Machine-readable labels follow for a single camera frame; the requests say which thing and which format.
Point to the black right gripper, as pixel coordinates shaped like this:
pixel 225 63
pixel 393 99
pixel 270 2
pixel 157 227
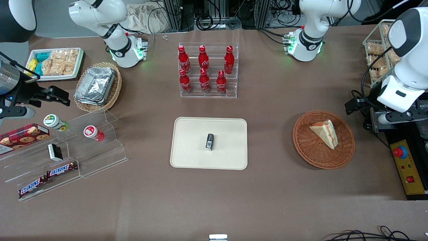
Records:
pixel 24 92

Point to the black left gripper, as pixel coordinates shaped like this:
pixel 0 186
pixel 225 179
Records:
pixel 373 107

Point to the triangular sandwich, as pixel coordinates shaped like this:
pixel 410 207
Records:
pixel 326 134

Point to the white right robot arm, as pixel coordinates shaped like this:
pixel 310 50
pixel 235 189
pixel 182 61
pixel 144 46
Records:
pixel 100 15

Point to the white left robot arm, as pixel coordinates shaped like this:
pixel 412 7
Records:
pixel 409 83

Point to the white rectangular snack tray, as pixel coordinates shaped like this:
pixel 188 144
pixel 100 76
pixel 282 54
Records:
pixel 80 62

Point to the light oval wicker basket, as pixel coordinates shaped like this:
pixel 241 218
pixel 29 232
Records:
pixel 116 93

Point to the brown round wicker basket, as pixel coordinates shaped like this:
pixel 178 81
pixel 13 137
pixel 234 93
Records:
pixel 311 150

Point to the cream plastic tray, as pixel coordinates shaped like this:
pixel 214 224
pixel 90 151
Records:
pixel 194 157

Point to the green lidded snack cup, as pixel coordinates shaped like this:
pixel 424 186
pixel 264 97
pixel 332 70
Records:
pixel 55 122

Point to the clear bag of rice crackers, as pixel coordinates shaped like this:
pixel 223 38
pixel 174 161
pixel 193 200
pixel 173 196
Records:
pixel 50 67
pixel 69 60

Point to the teal snack packet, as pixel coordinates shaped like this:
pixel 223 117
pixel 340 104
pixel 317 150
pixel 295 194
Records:
pixel 38 69
pixel 42 56

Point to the clear bag of fried snacks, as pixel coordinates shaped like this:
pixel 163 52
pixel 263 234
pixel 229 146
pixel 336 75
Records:
pixel 377 70
pixel 375 49

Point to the yellow snack packet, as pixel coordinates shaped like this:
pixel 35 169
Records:
pixel 31 64

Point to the stacked aluminium foil containers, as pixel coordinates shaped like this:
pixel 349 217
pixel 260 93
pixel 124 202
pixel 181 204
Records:
pixel 95 85

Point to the black machine base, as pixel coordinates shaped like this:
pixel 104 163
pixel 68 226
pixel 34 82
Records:
pixel 394 134

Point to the red lidded snack cup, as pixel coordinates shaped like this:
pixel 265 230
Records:
pixel 93 132

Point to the red cookie box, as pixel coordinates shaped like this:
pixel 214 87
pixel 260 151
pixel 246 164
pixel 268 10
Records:
pixel 23 137

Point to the black and white small box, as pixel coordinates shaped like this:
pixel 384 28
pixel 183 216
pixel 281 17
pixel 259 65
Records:
pixel 55 152

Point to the metal pan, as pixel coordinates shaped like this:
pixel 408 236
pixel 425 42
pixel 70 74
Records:
pixel 423 131

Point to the snickers chocolate bar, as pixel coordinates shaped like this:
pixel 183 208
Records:
pixel 62 169
pixel 32 186

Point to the clear acrylic step stand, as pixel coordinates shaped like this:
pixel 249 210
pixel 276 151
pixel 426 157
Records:
pixel 20 167
pixel 103 154

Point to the yellow emergency stop box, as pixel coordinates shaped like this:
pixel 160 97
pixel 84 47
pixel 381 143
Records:
pixel 409 170

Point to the white cloth bag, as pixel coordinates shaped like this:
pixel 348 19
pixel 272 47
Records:
pixel 147 18

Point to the small clear plastic clip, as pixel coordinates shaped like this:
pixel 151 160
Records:
pixel 164 37

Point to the red cola bottle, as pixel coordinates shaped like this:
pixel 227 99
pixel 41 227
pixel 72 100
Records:
pixel 229 61
pixel 203 60
pixel 221 83
pixel 183 61
pixel 204 82
pixel 184 83

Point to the small black box with label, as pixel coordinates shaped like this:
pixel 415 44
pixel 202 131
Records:
pixel 209 142

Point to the clear acrylic bottle rack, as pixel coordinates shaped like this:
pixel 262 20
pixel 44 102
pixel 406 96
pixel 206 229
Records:
pixel 214 50

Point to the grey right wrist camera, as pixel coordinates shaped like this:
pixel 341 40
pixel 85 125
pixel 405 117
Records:
pixel 15 112

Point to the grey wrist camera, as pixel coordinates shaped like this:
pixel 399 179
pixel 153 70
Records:
pixel 401 117
pixel 15 112

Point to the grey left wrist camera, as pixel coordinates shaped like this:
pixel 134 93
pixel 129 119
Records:
pixel 401 117

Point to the aluminium frame post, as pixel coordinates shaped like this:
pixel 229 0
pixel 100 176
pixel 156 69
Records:
pixel 173 15
pixel 262 13

